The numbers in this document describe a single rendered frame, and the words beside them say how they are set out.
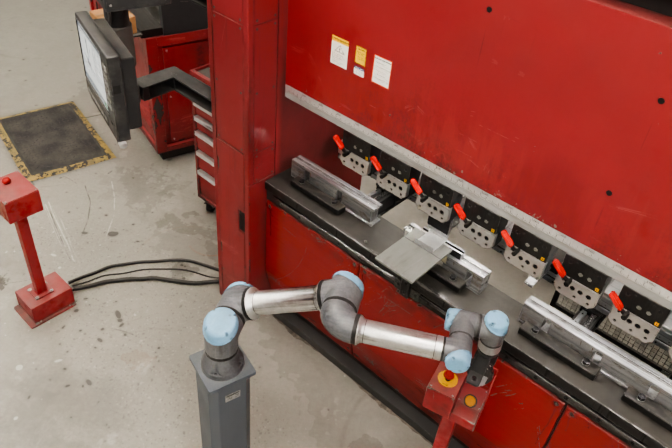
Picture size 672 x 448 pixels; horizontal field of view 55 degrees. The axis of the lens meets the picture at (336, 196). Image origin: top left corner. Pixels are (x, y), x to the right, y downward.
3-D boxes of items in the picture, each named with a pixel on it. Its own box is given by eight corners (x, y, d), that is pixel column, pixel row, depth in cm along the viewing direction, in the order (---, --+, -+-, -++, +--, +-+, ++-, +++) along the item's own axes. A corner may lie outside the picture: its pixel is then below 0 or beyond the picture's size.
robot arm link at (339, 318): (312, 320, 196) (473, 357, 188) (321, 295, 205) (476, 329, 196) (311, 345, 203) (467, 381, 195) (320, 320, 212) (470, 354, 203)
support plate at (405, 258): (374, 259, 247) (374, 257, 246) (415, 229, 263) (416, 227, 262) (411, 284, 238) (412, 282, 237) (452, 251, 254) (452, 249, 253)
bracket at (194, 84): (132, 93, 301) (130, 80, 297) (175, 78, 316) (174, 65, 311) (185, 128, 281) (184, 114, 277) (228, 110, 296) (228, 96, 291)
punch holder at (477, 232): (456, 231, 244) (465, 197, 234) (468, 222, 249) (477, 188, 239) (490, 251, 236) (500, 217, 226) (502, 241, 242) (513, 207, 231)
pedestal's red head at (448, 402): (421, 406, 235) (429, 375, 224) (437, 375, 247) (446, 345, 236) (472, 432, 228) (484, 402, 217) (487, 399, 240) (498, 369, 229)
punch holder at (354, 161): (339, 162, 274) (343, 129, 264) (352, 155, 279) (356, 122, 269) (366, 178, 266) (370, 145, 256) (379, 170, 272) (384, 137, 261)
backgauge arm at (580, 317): (550, 350, 250) (561, 326, 242) (617, 271, 290) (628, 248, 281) (569, 362, 246) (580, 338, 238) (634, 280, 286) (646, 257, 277)
